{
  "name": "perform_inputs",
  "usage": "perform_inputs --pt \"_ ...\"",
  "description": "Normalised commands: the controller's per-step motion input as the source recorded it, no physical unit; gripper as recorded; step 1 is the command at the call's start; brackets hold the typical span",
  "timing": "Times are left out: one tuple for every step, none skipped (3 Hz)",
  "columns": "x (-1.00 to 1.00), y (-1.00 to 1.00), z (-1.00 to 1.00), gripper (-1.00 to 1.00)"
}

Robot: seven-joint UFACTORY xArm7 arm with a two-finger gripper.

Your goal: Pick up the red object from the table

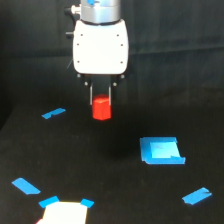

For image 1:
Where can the blue tape strip near left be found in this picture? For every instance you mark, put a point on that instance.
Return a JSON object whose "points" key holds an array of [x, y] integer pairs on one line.
{"points": [[25, 186]]}

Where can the red hexagonal block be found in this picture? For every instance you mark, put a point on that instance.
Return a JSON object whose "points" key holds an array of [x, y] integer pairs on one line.
{"points": [[101, 108]]}

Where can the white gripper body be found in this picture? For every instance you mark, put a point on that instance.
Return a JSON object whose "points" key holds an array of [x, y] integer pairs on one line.
{"points": [[100, 49]]}

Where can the blue taped square marker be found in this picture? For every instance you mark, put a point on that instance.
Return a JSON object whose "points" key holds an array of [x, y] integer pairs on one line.
{"points": [[160, 151]]}

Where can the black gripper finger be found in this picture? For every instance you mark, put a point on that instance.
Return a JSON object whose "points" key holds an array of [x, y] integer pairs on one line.
{"points": [[110, 94], [91, 94]]}

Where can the blue tape strip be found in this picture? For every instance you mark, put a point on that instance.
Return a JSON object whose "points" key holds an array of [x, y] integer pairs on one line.
{"points": [[25, 186], [53, 113], [197, 196]]}

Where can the white paper sheet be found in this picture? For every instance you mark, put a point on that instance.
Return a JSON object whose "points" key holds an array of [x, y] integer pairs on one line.
{"points": [[64, 213]]}

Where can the blue tape on paper right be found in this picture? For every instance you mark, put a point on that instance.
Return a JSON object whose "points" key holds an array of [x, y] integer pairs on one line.
{"points": [[88, 203]]}

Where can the blue tape strip far left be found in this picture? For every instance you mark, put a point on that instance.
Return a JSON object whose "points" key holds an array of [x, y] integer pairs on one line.
{"points": [[53, 113]]}

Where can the blue tape strip right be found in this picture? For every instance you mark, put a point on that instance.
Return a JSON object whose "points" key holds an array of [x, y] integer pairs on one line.
{"points": [[197, 196]]}

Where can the blue tape on paper left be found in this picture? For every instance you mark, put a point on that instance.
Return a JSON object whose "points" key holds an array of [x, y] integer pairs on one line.
{"points": [[48, 201]]}

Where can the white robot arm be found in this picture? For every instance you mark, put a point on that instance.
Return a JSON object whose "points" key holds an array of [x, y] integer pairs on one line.
{"points": [[96, 12]]}

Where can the blue tape on paper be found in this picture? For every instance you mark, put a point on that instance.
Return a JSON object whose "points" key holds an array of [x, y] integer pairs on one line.
{"points": [[88, 203], [48, 201]]}

